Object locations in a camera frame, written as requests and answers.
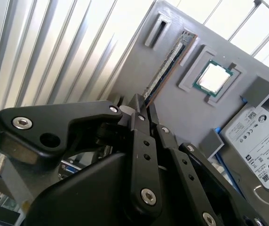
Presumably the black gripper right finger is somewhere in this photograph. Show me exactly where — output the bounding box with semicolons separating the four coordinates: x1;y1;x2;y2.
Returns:
148;103;267;226

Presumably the RAM memory stick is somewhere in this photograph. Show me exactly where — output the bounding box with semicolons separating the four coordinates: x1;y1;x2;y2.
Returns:
143;30;198;108

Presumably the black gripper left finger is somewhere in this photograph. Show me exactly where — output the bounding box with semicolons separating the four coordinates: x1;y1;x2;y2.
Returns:
0;94;163;218

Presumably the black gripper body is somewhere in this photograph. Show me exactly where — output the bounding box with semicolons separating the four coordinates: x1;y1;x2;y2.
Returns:
23;152;196;226

